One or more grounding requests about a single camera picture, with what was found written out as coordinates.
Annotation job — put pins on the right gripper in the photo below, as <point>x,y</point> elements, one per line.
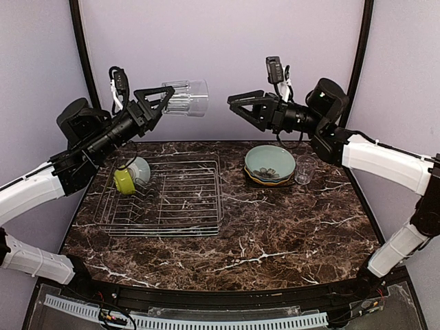
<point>272,112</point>

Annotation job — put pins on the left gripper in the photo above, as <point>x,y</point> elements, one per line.
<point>136,111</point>

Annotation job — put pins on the clear faceted glass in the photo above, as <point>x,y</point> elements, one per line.
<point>191,98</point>

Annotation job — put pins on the pale green plate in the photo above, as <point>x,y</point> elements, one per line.
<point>269,161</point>

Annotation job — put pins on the clear ribbed glass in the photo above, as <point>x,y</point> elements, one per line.
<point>305,169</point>

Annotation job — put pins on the yellow polka dot plate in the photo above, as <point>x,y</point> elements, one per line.
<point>269,182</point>

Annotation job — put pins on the blue polka dot plate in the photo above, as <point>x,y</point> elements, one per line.
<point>267,178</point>

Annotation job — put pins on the lime green bowl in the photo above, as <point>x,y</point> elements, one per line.
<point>123,182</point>

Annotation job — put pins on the black square floral plate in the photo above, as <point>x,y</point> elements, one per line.
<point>254,184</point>

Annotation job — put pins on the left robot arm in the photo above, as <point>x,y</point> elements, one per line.
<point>92,135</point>

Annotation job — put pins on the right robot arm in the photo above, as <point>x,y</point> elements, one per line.
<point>355,150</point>

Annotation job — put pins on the light teal checkered bowl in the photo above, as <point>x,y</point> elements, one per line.
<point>139,170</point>

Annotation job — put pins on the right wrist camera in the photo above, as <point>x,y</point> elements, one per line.
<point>278,76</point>

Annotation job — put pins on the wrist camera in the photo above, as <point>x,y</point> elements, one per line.
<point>278,76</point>
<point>119,89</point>

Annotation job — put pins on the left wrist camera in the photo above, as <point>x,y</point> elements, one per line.
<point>119,89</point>

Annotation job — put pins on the metal wire dish rack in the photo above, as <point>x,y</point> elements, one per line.
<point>183,198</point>

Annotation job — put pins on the left black frame post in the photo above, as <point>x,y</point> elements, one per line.
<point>81,45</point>

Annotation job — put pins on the black frame post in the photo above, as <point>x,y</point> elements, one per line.
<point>81,45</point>
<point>358,62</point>

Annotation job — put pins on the right black frame post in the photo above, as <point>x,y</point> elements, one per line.
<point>358,62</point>

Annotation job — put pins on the white slotted cable duct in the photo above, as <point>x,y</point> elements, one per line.
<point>162,318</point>

